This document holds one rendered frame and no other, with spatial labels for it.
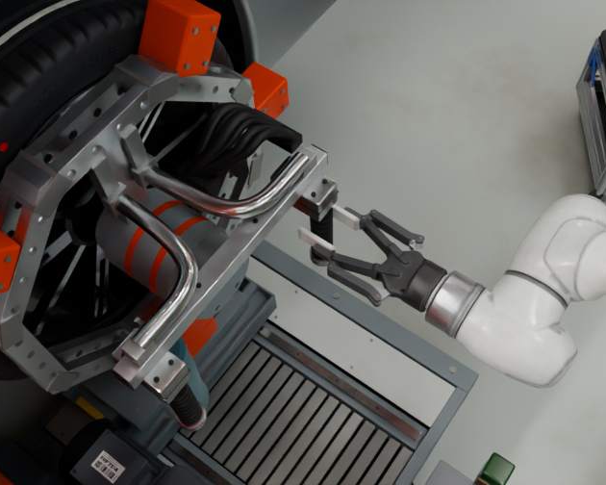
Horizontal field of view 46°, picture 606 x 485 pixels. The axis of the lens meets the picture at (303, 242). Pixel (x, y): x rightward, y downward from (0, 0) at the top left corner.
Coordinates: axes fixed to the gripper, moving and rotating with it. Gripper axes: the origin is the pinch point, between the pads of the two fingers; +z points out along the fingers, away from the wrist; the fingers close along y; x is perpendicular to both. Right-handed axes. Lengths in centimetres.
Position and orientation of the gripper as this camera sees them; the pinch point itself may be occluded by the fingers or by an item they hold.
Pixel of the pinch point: (326, 227)
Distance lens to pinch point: 115.5
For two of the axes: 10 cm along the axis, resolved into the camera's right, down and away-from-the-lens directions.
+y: 5.9, -7.1, 3.8
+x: -0.4, -5.0, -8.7
